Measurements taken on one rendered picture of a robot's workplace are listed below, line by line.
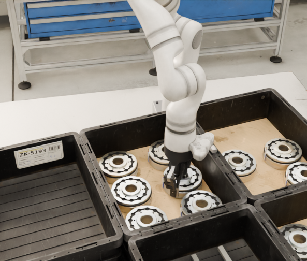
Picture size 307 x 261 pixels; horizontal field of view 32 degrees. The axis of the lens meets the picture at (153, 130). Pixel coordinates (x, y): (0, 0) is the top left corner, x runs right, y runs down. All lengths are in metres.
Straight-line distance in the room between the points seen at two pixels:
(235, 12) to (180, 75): 2.29
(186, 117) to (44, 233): 0.44
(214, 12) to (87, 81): 0.90
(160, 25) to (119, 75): 2.28
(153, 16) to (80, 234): 0.53
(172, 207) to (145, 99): 0.69
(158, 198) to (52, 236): 0.28
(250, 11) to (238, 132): 1.91
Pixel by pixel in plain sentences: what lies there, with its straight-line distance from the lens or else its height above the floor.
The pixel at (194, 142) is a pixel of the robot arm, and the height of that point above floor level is 1.02.
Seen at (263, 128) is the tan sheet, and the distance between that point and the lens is 1.61.
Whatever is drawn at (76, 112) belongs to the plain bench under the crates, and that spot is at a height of 0.70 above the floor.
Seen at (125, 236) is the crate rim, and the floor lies 0.92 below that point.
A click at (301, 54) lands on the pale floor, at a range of 3.79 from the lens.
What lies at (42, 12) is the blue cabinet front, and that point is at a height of 0.48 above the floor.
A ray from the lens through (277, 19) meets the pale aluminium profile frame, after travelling 3.51.
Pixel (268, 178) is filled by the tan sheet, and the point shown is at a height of 0.83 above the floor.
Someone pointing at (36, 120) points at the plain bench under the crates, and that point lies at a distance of 1.87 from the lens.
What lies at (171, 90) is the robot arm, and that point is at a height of 1.17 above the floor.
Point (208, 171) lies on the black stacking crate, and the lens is 1.37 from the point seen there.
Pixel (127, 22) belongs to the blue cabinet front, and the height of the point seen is 0.37.
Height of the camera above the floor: 1.79
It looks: 38 degrees down
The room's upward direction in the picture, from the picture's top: straight up
